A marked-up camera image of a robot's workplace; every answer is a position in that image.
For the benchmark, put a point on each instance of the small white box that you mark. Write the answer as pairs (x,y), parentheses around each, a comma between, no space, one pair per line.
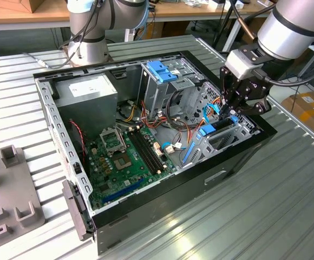
(130,35)

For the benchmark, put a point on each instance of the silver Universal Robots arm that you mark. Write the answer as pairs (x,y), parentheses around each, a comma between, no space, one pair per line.
(287,35)

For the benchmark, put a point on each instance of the grey power supply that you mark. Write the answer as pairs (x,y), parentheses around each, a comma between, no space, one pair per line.
(86,108)

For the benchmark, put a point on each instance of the blue plastic drive latch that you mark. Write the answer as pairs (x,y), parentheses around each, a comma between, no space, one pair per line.
(159,71)

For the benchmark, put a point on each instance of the black tripod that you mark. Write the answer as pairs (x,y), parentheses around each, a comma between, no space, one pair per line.
(222,29)

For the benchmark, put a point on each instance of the CPU socket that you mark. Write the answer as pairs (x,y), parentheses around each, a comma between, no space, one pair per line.
(122,162)

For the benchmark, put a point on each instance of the perforated metal disk bay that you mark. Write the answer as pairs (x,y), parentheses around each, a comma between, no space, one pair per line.
(209,90)

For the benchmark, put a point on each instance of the black RAM slot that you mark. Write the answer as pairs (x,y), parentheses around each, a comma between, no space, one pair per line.
(146,151)
(151,151)
(156,151)
(142,151)

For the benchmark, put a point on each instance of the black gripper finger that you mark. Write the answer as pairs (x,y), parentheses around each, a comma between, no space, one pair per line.
(227,86)
(254,109)

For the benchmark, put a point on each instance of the white board plug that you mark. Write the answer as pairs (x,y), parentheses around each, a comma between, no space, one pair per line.
(170,149)

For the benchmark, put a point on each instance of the blue expansion slot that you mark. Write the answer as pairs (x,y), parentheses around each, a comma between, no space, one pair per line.
(121,192)

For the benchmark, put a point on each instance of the green motherboard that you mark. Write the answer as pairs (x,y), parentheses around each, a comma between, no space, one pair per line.
(113,178)

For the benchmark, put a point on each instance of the black PC case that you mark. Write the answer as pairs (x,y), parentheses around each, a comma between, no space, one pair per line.
(173,205)

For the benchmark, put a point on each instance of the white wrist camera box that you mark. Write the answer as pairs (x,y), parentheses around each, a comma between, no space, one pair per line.
(241,63)

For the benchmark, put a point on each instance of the hard disk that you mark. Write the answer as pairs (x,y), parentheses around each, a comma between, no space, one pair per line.
(208,130)

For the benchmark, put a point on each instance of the grey parts rack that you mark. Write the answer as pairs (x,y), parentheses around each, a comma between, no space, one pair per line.
(10,184)

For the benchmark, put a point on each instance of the small brown box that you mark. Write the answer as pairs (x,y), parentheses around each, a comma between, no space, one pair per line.
(29,5)

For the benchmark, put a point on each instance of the labelled cardboard box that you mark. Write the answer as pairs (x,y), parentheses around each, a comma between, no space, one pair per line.
(306,119)

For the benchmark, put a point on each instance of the grey metal drive cage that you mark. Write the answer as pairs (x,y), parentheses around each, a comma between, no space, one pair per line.
(157,97)

